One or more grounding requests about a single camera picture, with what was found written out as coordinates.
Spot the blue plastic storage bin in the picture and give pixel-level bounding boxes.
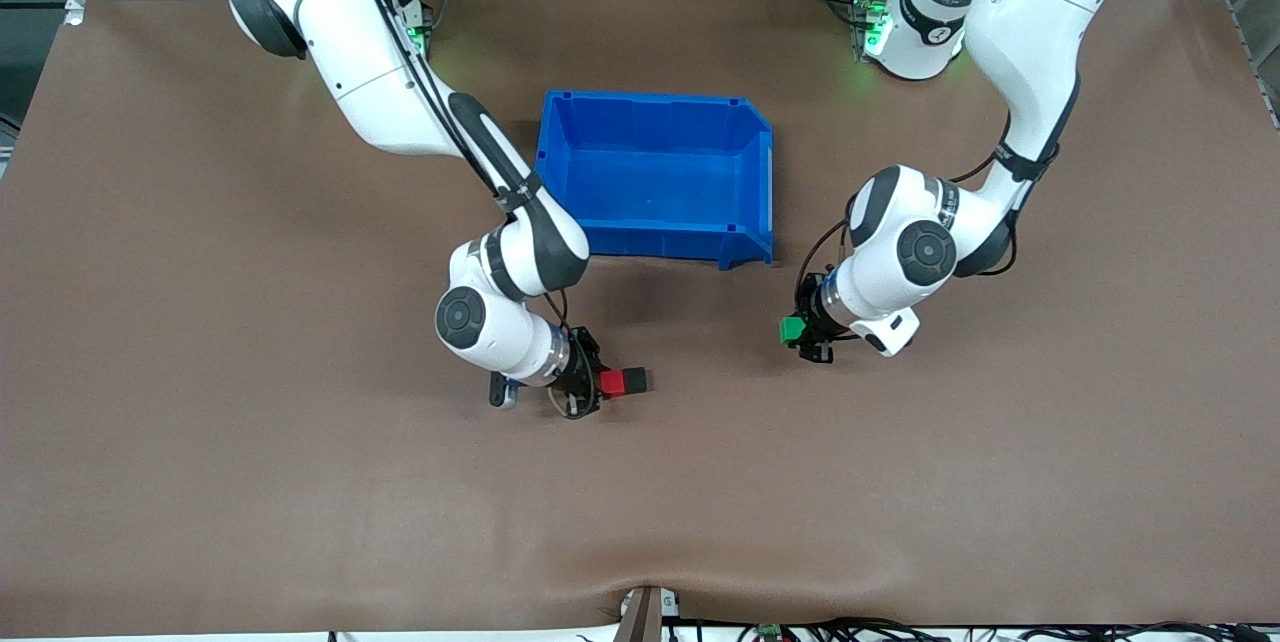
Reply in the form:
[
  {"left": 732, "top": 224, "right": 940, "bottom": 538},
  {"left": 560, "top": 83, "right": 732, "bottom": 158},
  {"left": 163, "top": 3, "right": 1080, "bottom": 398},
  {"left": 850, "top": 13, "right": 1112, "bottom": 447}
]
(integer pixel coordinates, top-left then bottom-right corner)
[{"left": 535, "top": 89, "right": 776, "bottom": 271}]

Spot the brown table cover mat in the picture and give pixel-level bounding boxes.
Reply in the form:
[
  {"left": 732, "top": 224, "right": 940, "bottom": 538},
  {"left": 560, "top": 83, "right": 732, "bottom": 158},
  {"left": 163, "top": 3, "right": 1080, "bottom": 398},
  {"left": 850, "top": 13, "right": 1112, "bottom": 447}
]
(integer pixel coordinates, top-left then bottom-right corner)
[{"left": 0, "top": 0, "right": 1280, "bottom": 638}]

